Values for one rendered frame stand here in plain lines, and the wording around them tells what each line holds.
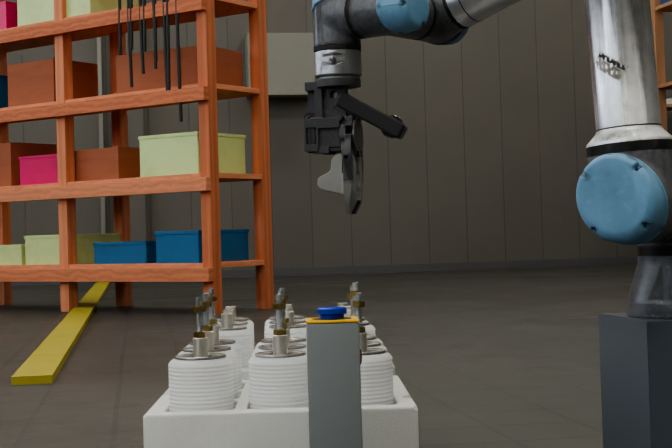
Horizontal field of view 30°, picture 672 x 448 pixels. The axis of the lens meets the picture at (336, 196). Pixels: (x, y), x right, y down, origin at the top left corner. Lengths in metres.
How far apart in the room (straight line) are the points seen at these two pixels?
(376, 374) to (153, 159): 5.40
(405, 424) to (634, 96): 0.56
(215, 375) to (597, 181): 0.61
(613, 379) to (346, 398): 0.41
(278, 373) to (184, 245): 5.20
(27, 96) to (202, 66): 1.53
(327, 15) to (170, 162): 5.15
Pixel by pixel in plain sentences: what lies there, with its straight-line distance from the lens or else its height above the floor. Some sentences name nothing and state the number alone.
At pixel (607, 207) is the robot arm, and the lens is 1.66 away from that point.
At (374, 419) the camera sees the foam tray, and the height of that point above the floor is 0.16.
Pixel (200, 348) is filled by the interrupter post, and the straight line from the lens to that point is 1.87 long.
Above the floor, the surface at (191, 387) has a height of 0.21.
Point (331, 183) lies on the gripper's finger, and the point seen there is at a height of 0.51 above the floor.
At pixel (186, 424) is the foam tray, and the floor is 0.16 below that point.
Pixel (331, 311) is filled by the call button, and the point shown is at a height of 0.33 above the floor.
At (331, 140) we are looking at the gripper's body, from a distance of 1.96.
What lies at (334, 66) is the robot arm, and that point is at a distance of 1.96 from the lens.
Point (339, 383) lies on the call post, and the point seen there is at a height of 0.23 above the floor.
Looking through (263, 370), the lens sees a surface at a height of 0.23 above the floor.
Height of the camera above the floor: 0.43
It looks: 2 degrees up
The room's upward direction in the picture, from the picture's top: 2 degrees counter-clockwise
